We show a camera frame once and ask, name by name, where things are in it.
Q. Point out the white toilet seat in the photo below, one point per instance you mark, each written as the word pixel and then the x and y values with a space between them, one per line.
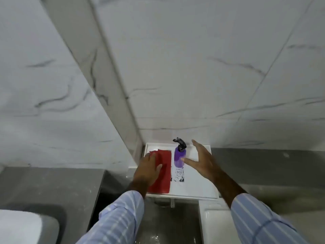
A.
pixel 215 226

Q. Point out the purple spray bottle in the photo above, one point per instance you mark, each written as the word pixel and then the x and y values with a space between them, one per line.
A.
pixel 179 157

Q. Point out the white ceramic sink basin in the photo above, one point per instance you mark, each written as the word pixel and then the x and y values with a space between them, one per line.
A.
pixel 22 228

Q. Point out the red cleaning cloth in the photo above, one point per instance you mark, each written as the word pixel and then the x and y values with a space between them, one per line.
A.
pixel 165 180

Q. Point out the person's left hand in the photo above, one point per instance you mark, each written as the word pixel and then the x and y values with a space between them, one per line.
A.
pixel 146 171

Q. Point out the person's right forearm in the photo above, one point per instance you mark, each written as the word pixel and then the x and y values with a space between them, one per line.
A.
pixel 254 221

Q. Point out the gray stone ledge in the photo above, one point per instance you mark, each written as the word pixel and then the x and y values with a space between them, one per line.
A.
pixel 266 165

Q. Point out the person's left forearm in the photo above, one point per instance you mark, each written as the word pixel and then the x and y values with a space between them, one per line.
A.
pixel 119 216

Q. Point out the person's right hand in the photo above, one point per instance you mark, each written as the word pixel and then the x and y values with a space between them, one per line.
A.
pixel 204 163

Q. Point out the white toilet tank lid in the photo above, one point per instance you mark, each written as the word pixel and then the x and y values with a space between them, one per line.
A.
pixel 198 185

